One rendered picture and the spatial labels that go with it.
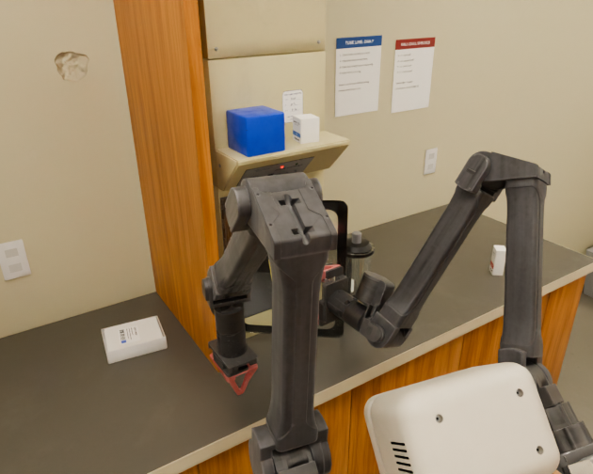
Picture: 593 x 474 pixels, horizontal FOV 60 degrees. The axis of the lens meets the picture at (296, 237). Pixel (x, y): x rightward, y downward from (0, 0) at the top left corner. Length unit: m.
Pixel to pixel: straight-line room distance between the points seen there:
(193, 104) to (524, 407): 0.81
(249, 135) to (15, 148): 0.69
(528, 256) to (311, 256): 0.49
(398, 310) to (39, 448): 0.84
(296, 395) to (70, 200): 1.11
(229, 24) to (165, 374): 0.88
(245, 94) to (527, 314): 0.77
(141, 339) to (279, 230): 1.00
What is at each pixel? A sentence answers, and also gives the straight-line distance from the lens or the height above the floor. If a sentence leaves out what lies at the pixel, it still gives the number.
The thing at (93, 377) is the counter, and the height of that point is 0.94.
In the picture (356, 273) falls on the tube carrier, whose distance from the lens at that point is 1.52.
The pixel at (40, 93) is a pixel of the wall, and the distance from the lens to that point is 1.57.
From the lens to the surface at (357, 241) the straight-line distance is 1.51.
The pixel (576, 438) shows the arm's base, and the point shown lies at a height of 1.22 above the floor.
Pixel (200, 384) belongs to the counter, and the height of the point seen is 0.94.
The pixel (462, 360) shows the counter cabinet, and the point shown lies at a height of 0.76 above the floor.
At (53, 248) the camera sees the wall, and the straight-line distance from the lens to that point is 1.69.
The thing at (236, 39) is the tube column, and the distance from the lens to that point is 1.24.
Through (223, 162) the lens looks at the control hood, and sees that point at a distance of 1.22.
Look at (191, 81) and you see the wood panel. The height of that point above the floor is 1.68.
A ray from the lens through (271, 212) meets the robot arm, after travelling 0.57.
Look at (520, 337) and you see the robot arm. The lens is 0.96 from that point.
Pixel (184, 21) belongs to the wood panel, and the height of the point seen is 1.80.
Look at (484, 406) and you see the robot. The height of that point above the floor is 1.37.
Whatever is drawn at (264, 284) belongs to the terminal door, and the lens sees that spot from 1.37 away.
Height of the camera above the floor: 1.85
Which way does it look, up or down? 26 degrees down
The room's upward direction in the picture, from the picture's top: 1 degrees counter-clockwise
